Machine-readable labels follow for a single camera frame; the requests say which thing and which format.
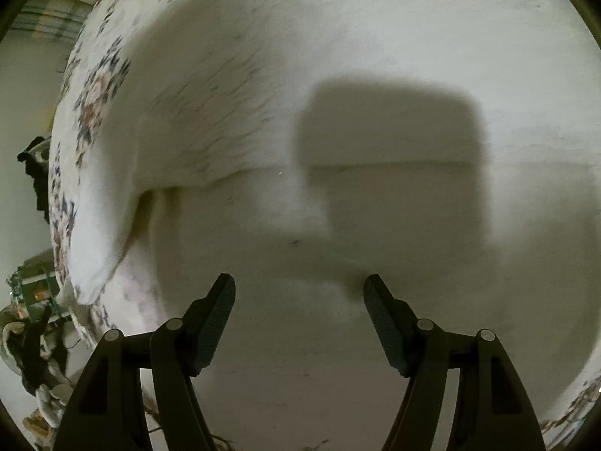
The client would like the white knit sweater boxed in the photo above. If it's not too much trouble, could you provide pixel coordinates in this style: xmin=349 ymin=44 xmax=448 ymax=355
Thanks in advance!
xmin=67 ymin=0 xmax=601 ymax=451

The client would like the teal storage shelf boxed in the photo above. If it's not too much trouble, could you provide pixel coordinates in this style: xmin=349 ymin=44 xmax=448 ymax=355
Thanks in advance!
xmin=6 ymin=263 xmax=60 ymax=322

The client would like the floral bed cover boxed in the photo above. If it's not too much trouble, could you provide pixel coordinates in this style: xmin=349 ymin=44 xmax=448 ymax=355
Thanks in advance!
xmin=46 ymin=0 xmax=601 ymax=451

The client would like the left green curtain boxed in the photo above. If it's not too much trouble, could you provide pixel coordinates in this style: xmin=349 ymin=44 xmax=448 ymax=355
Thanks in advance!
xmin=9 ymin=0 xmax=93 ymax=45

